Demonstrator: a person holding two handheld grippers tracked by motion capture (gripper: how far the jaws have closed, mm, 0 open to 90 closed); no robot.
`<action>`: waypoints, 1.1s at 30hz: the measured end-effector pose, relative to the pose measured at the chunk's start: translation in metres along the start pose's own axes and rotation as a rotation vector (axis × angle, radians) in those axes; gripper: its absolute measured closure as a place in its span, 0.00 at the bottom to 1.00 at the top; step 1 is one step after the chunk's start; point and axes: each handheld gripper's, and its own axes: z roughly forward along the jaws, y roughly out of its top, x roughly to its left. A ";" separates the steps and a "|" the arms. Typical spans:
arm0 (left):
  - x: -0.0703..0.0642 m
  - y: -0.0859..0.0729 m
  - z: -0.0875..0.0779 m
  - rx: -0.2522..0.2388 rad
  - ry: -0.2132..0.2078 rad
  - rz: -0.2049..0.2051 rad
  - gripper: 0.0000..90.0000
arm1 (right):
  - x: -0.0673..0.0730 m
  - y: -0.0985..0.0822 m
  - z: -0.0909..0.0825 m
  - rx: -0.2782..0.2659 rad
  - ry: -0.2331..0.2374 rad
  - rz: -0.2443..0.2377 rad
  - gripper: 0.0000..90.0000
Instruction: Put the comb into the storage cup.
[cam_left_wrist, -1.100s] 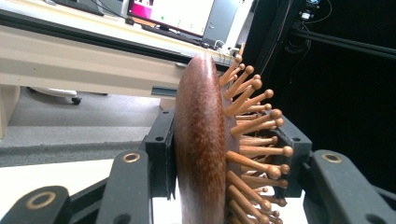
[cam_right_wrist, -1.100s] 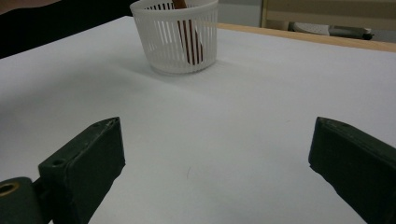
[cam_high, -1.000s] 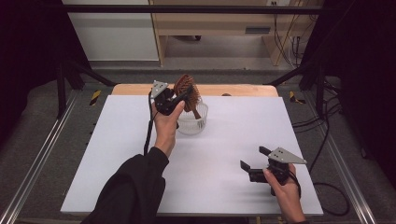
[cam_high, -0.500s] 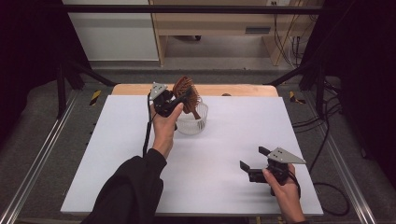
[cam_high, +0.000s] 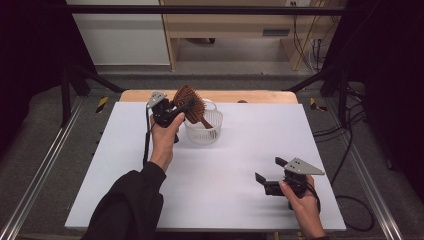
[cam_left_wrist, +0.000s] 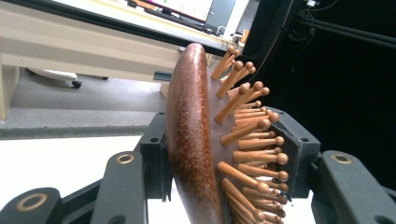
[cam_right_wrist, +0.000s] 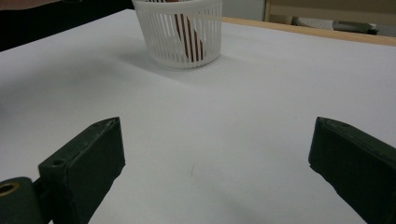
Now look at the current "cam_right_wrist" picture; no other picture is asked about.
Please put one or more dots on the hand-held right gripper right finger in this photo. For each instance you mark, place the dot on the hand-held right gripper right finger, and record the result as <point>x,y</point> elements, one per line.
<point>358,168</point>

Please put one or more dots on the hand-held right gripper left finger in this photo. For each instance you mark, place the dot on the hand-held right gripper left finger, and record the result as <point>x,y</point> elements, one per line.
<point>87,168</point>

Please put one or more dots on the white slotted plastic basket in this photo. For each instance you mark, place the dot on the white slotted plastic basket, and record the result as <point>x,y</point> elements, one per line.
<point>168,49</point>

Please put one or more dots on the wooden hairbrush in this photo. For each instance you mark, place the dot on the wooden hairbrush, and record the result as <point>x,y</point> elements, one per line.
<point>192,37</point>

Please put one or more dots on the grey and black floor object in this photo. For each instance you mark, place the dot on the grey and black floor object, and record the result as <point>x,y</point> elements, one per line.
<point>342,25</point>

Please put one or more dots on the light wooden cabinet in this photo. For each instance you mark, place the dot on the light wooden cabinet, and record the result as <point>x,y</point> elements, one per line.
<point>327,9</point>

